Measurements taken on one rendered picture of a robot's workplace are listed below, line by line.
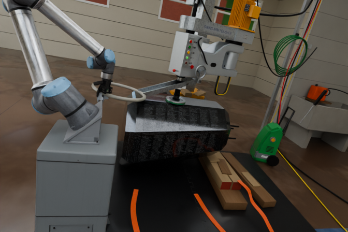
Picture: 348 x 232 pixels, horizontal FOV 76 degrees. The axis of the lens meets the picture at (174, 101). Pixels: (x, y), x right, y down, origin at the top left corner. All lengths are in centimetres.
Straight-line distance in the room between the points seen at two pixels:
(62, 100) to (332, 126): 452
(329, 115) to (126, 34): 639
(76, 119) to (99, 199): 49
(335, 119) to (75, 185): 443
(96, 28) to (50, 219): 727
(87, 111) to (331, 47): 470
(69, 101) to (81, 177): 42
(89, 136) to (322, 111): 403
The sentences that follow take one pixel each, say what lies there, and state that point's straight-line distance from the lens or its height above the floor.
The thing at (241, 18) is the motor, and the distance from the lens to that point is 270.
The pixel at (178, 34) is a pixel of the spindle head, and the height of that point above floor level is 153.
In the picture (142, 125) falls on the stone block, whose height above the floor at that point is 66.
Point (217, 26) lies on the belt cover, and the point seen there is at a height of 168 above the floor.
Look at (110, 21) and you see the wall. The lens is 831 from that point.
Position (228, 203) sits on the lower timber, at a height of 9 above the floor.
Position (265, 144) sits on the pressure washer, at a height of 29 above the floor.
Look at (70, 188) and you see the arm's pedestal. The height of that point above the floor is 62.
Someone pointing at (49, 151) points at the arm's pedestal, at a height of 84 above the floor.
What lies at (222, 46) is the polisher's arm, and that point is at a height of 151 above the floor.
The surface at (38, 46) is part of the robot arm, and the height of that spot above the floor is 131.
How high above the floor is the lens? 154
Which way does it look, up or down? 17 degrees down
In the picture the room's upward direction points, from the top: 12 degrees clockwise
